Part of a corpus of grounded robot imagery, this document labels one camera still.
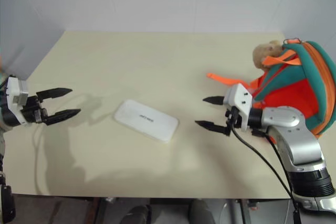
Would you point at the brown table leg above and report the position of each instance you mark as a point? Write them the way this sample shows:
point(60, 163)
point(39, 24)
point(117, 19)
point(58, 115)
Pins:
point(95, 211)

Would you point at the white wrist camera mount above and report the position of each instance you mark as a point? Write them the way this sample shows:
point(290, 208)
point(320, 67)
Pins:
point(13, 87)
point(240, 95)

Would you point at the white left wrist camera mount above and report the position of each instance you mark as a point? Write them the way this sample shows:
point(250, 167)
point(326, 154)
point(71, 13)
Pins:
point(13, 87)

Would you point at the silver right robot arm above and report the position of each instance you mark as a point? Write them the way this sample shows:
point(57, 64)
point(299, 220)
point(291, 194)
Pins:
point(296, 140)

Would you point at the green and orange backpack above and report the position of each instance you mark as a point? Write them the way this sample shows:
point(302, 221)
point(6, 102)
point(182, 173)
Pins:
point(286, 87)

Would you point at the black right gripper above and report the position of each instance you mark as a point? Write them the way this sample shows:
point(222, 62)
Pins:
point(234, 119)

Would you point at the white rectangular box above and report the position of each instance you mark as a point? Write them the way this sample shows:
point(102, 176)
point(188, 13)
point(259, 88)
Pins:
point(147, 121)

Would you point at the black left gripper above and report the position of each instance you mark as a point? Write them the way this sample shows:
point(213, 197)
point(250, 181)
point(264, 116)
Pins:
point(32, 111)

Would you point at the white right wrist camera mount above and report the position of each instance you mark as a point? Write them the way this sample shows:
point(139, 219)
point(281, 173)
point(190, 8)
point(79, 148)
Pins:
point(240, 95)

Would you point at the dark rounded shape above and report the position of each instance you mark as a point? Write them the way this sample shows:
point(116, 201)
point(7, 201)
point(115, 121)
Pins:
point(200, 212)
point(136, 214)

